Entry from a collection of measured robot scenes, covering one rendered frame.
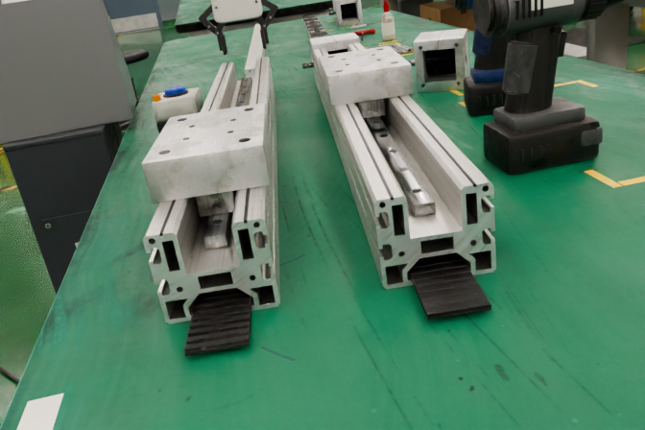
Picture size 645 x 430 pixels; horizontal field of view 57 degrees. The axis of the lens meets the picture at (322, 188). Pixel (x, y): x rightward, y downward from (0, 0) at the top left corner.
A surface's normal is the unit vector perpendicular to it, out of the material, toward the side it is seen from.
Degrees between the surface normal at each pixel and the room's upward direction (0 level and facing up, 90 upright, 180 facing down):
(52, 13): 90
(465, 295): 0
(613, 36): 90
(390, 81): 90
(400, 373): 0
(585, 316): 0
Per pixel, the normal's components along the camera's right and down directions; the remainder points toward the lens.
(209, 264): -0.14, -0.92
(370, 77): 0.07, 0.37
